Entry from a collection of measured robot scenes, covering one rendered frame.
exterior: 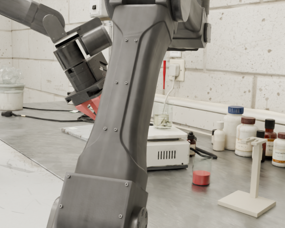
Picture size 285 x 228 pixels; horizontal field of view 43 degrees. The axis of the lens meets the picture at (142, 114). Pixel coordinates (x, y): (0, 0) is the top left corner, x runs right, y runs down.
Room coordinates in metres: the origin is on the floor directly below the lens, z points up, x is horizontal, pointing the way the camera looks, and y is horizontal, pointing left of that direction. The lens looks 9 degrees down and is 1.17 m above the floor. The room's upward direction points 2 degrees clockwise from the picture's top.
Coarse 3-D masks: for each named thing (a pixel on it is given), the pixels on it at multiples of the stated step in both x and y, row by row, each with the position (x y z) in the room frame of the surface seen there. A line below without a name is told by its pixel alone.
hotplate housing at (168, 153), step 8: (152, 144) 0.85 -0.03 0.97; (160, 144) 0.85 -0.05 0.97; (168, 144) 0.85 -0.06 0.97; (176, 144) 0.86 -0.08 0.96; (184, 144) 0.86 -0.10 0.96; (152, 152) 0.84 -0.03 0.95; (160, 152) 0.85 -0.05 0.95; (168, 152) 0.85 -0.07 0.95; (176, 152) 0.86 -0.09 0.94; (184, 152) 0.87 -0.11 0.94; (152, 160) 0.84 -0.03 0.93; (160, 160) 0.85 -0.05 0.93; (168, 160) 0.85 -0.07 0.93; (176, 160) 0.86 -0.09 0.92; (184, 160) 0.87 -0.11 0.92; (152, 168) 0.85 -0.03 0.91; (160, 168) 0.85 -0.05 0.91; (168, 168) 0.86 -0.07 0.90
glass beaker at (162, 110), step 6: (156, 102) 0.95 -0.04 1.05; (162, 102) 0.91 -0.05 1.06; (168, 102) 0.91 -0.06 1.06; (156, 108) 0.92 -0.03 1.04; (162, 108) 0.91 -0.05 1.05; (168, 108) 0.91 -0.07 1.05; (156, 114) 0.92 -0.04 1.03; (162, 114) 0.91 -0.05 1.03; (168, 114) 0.91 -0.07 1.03; (156, 120) 0.92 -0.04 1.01; (162, 120) 0.91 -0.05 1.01; (168, 120) 0.91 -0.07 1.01; (156, 126) 0.92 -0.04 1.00; (162, 126) 0.91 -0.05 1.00; (168, 126) 0.91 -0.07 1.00
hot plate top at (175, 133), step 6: (150, 126) 0.96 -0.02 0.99; (150, 132) 0.88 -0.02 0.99; (156, 132) 0.89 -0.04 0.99; (162, 132) 0.89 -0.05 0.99; (168, 132) 0.89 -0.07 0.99; (174, 132) 0.89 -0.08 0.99; (180, 132) 0.90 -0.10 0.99; (150, 138) 0.85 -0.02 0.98; (156, 138) 0.85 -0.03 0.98; (162, 138) 0.86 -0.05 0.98
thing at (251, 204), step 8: (256, 144) 0.64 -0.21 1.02; (256, 152) 0.67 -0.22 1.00; (256, 160) 0.67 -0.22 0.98; (256, 168) 0.67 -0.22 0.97; (256, 176) 0.67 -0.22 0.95; (256, 184) 0.67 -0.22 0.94; (240, 192) 0.70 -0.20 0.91; (256, 192) 0.67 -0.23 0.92; (224, 200) 0.65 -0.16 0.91; (232, 200) 0.66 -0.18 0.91; (240, 200) 0.66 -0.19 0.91; (248, 200) 0.66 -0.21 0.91; (256, 200) 0.66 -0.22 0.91; (264, 200) 0.66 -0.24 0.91; (272, 200) 0.66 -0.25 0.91; (232, 208) 0.63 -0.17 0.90; (240, 208) 0.62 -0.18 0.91; (248, 208) 0.62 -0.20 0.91; (256, 208) 0.62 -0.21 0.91; (264, 208) 0.62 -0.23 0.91; (256, 216) 0.60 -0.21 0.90
